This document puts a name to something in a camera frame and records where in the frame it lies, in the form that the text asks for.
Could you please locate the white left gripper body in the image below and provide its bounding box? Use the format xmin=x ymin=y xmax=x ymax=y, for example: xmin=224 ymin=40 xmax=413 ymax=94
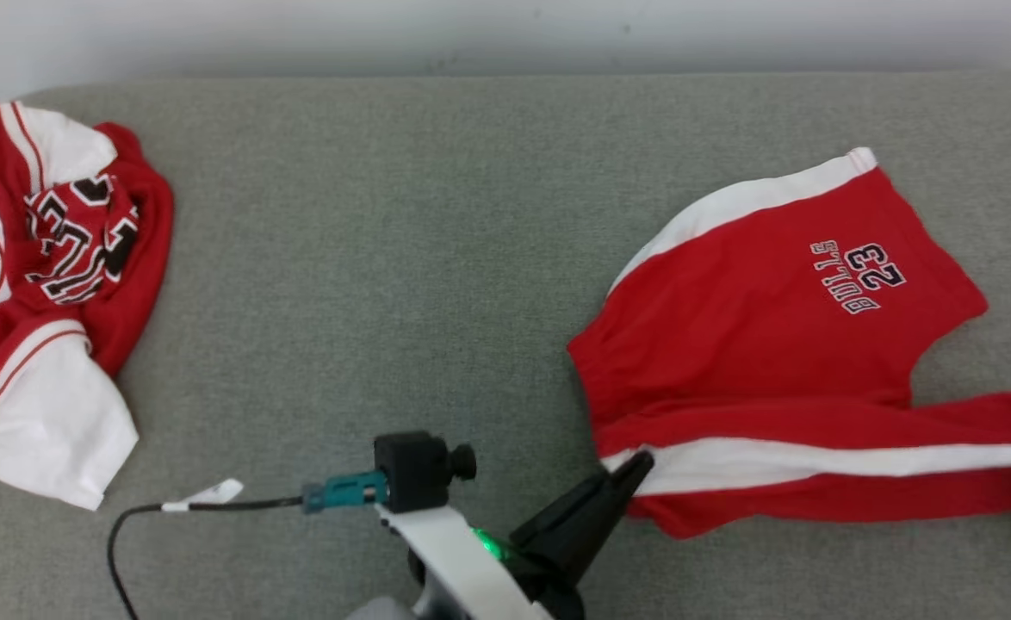
xmin=376 ymin=505 xmax=586 ymax=620

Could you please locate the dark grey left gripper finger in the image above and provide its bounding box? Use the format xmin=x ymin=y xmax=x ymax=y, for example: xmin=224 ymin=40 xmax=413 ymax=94
xmin=512 ymin=451 xmax=649 ymax=552
xmin=540 ymin=461 xmax=654 ymax=586

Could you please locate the red shorts white stripe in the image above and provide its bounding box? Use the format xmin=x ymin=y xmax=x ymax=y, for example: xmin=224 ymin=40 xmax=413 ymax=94
xmin=567 ymin=147 xmax=1011 ymax=540

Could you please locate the red white basketball jersey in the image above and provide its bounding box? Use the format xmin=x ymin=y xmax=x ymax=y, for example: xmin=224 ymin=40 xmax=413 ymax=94
xmin=0 ymin=101 xmax=175 ymax=512

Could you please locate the black cable teal connector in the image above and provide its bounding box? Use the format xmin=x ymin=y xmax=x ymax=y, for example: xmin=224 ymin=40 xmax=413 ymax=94
xmin=107 ymin=470 xmax=390 ymax=620

